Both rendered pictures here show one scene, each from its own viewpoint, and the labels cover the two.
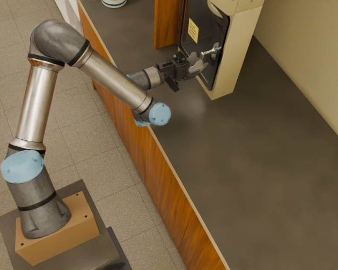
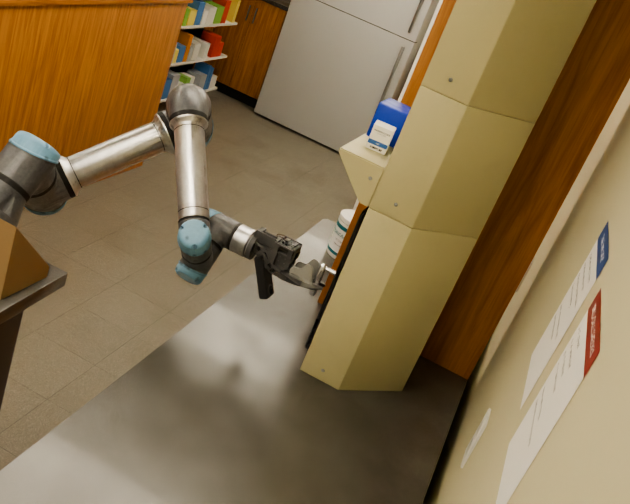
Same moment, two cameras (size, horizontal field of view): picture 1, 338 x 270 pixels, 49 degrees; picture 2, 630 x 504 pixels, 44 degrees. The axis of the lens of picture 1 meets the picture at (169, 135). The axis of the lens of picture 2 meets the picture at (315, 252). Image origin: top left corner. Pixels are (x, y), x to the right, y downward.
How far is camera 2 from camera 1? 134 cm
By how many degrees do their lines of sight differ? 47
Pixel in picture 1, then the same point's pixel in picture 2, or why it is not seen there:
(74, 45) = (187, 103)
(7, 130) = (109, 350)
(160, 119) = (186, 234)
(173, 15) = not seen: hidden behind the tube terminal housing
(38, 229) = not seen: outside the picture
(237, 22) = (369, 226)
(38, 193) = (12, 166)
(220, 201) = (145, 407)
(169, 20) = not seen: hidden behind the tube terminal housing
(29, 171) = (31, 143)
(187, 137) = (215, 355)
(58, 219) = not seen: outside the picture
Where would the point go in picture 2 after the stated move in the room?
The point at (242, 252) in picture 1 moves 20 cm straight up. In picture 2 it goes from (79, 449) to (104, 366)
